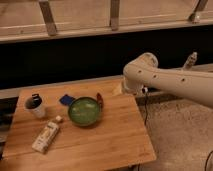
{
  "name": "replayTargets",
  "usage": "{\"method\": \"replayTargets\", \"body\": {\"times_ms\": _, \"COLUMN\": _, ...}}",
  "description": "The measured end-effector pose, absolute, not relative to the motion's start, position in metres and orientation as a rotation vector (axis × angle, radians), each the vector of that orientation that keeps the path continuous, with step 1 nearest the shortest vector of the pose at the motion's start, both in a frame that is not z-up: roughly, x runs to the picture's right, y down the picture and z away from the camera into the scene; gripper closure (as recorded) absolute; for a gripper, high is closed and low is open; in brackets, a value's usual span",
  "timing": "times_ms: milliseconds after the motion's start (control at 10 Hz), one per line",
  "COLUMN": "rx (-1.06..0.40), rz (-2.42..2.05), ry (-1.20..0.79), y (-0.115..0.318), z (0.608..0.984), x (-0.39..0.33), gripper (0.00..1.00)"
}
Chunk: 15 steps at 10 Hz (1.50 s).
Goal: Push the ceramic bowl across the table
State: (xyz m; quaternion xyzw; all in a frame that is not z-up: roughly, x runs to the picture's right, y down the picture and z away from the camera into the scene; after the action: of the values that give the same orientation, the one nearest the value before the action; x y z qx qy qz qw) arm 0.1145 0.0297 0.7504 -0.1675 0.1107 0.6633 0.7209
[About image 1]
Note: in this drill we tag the green ceramic bowl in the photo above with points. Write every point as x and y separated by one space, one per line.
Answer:
84 111

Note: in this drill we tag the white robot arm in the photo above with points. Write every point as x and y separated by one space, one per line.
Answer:
144 71

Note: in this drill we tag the white shaker cup black lid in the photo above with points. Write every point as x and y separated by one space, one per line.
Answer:
34 105

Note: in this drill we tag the white carton with cap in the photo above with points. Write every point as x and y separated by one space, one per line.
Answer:
47 135

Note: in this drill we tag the middle metal railing post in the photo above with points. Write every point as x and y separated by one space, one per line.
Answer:
114 14

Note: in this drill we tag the metal railing post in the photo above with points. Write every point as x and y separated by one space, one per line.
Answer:
114 14
48 17
196 14

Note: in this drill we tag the left metal railing post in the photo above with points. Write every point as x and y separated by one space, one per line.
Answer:
48 17

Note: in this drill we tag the right metal railing post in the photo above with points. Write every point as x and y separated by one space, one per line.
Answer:
196 14

